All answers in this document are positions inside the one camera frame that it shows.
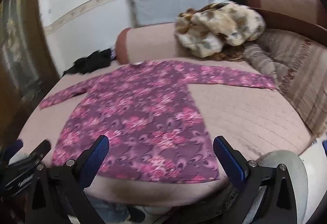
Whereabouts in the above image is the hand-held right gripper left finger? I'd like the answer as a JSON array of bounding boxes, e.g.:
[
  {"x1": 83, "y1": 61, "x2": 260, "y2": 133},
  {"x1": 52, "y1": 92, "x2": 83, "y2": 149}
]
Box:
[{"x1": 24, "y1": 135, "x2": 110, "y2": 224}]

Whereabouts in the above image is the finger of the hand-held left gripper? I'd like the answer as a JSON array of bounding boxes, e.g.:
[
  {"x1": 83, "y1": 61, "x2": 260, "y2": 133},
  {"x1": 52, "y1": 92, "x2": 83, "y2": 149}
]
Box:
[{"x1": 29, "y1": 139, "x2": 52, "y2": 161}]

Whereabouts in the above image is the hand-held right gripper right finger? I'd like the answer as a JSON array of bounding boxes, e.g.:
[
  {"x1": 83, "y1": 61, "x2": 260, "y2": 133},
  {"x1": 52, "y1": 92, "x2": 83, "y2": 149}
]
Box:
[{"x1": 213, "y1": 135, "x2": 298, "y2": 224}]

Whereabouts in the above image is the purple floral shirt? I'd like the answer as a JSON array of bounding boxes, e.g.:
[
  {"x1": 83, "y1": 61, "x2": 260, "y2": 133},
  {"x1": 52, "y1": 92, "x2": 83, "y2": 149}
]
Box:
[{"x1": 39, "y1": 60, "x2": 278, "y2": 184}]

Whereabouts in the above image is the brown patterned cloth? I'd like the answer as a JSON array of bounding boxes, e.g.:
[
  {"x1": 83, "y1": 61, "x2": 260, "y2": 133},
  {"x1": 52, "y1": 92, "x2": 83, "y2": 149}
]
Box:
[{"x1": 217, "y1": 48, "x2": 246, "y2": 62}]

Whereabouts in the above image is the striped sofa cushion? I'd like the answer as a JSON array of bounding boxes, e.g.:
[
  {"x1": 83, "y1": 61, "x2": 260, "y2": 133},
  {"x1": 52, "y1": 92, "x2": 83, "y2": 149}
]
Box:
[{"x1": 243, "y1": 29, "x2": 327, "y2": 138}]

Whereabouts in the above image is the pink bolster with brown end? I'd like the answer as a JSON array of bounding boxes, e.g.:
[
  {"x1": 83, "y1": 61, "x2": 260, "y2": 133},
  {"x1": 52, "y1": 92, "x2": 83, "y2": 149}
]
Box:
[{"x1": 115, "y1": 22, "x2": 195, "y2": 65}]

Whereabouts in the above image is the beige brown patterned fleece blanket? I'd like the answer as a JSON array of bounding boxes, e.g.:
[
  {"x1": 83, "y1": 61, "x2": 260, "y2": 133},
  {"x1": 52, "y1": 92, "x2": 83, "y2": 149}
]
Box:
[{"x1": 174, "y1": 1, "x2": 266, "y2": 58}]

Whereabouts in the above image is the grey pillow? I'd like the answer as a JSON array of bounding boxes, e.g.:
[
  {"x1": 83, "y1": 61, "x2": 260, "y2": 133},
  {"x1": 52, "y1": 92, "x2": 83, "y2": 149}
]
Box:
[{"x1": 127, "y1": 0, "x2": 215, "y2": 27}]

